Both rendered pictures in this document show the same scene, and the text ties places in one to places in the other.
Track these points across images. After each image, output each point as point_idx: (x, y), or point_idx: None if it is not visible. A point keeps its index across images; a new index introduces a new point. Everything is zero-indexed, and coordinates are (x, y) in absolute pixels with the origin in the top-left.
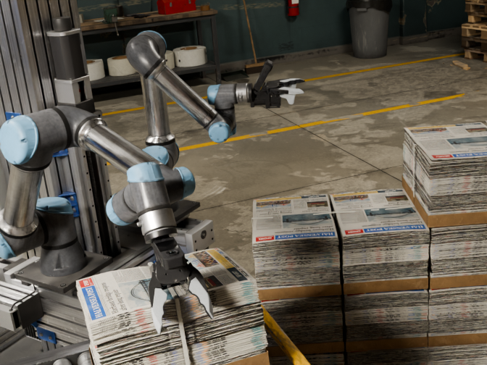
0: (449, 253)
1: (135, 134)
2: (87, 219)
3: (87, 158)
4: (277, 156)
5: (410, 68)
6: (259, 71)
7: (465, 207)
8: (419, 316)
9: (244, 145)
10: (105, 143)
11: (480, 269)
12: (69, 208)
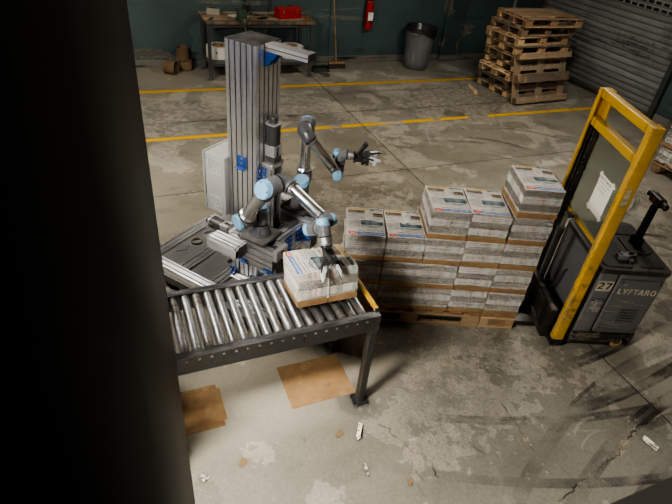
0: (433, 249)
1: None
2: (269, 210)
3: None
4: (346, 147)
5: (439, 85)
6: (337, 67)
7: (444, 232)
8: (414, 274)
9: (326, 134)
10: (300, 196)
11: (445, 258)
12: (268, 209)
